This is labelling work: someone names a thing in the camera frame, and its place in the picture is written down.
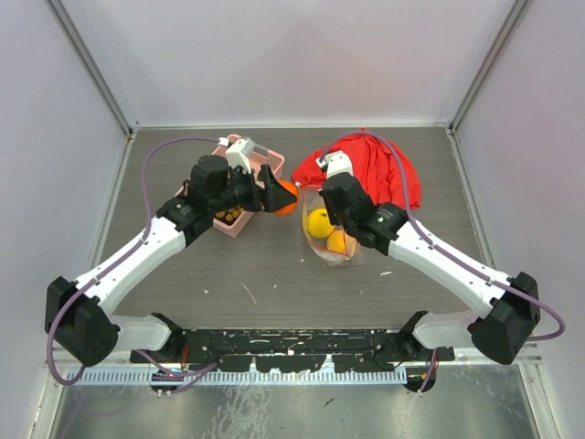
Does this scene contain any clear zip top bag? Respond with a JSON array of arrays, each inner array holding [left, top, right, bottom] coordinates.
[[295, 183, 360, 266]]

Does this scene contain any pink plastic basket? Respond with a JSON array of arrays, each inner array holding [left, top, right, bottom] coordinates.
[[165, 142, 285, 242]]

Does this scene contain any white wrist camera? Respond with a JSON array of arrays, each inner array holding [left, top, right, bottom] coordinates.
[[218, 137, 256, 174], [315, 151, 354, 179]]

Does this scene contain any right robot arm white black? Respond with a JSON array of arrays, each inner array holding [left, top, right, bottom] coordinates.
[[321, 172, 540, 365]]

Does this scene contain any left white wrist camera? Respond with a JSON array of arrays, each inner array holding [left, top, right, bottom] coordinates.
[[218, 137, 256, 174]]

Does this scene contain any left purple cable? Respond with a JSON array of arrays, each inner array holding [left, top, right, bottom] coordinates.
[[48, 136, 229, 394]]

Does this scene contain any red cloth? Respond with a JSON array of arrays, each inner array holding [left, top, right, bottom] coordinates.
[[292, 130, 421, 209]]

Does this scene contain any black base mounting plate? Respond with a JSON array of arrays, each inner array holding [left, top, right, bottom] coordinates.
[[149, 329, 432, 373]]

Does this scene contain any yellow orange peach fruit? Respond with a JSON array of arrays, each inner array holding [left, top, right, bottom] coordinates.
[[326, 230, 348, 254]]

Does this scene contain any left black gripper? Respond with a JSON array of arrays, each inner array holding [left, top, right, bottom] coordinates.
[[209, 164, 294, 215]]

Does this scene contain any yellow lemon fruit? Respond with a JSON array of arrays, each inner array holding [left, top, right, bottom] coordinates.
[[307, 208, 335, 239]]

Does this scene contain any orange tangerine fruit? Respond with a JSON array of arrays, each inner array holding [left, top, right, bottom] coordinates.
[[274, 180, 299, 216]]

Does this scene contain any white slotted cable duct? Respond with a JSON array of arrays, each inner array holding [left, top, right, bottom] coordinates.
[[77, 367, 408, 386]]

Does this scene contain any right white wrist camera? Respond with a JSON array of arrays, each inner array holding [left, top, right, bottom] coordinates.
[[315, 151, 354, 179]]

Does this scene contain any brown longan bunch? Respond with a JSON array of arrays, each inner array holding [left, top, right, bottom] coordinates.
[[216, 207, 244, 223]]

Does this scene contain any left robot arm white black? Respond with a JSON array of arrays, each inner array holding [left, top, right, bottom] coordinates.
[[45, 155, 298, 367]]

